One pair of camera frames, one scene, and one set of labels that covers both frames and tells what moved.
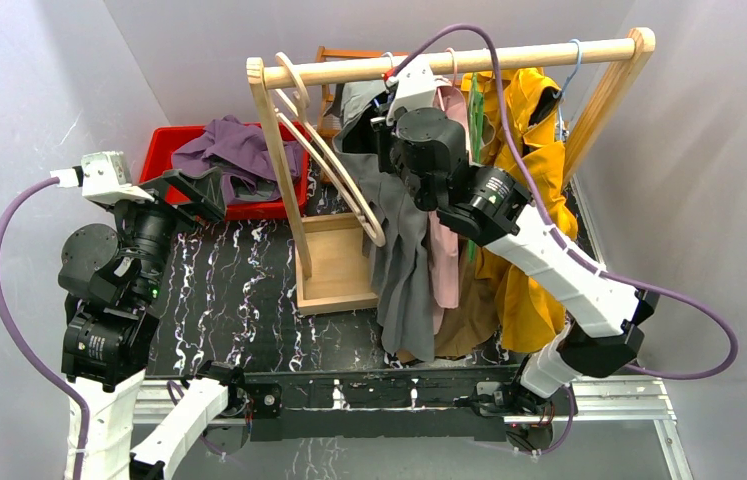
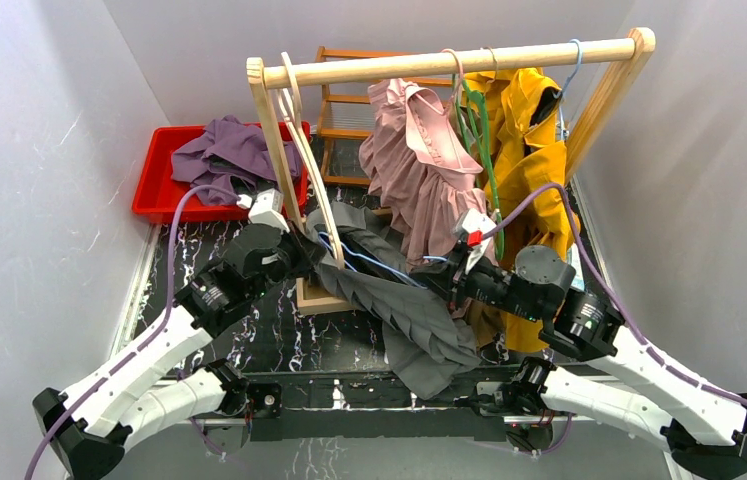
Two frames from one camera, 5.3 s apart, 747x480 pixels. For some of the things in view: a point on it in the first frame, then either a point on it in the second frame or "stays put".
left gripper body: [165, 198] to [300, 248]
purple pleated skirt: [245, 157] stays put
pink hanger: [455, 65] to [460, 82]
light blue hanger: [559, 96] stays put
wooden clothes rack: [331, 253] stays put
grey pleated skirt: [404, 265] to [427, 348]
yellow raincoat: [532, 314] stays put
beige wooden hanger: [307, 140] to [297, 125]
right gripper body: [385, 137] to [485, 282]
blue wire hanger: [391, 58] to [325, 238]
